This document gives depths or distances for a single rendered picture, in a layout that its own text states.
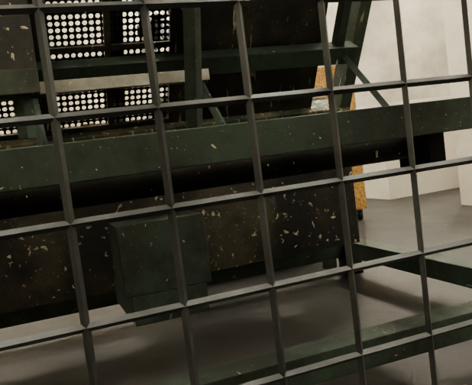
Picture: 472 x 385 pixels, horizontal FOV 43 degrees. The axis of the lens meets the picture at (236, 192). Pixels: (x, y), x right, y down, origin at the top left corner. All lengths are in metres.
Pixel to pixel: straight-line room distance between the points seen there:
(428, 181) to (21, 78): 5.07
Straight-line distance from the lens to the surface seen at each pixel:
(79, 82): 2.09
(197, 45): 2.00
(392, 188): 6.08
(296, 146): 1.51
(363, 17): 2.88
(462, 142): 5.20
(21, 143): 2.61
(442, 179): 6.45
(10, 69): 1.78
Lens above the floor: 0.74
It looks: 5 degrees down
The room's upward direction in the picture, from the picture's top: 7 degrees counter-clockwise
